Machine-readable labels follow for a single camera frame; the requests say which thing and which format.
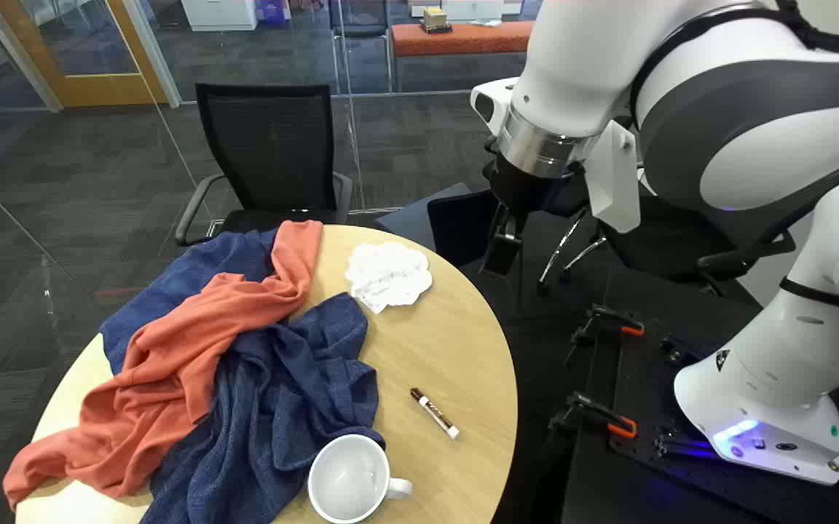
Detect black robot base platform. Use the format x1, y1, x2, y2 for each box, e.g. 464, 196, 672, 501
550, 267, 839, 524

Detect black mesh office chair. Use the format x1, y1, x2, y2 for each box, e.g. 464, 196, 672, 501
171, 82, 357, 248

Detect navy blue towel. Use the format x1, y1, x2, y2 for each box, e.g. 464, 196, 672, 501
95, 228, 386, 524

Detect white ceramic mug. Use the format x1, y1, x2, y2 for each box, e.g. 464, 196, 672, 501
302, 432, 417, 524

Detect orange towel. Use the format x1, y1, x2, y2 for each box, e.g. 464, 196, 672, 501
0, 219, 330, 512

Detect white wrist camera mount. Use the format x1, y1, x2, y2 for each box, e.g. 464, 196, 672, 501
579, 119, 647, 236

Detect wooden framed glass door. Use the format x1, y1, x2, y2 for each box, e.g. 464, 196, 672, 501
0, 0, 177, 110

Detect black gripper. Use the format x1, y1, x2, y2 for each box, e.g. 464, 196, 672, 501
481, 143, 587, 277

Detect brown marker with white cap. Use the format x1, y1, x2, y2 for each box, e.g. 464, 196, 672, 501
407, 383, 464, 443

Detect black clamp with orange handle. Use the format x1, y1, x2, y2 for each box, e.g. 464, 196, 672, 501
547, 391, 641, 445
567, 303, 650, 350

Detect small object on bench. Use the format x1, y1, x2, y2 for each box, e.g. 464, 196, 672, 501
417, 6, 453, 34

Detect white crumpled cloth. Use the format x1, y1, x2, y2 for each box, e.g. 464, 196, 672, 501
343, 239, 436, 317

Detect orange upholstered bench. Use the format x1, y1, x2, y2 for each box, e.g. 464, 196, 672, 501
386, 21, 536, 60

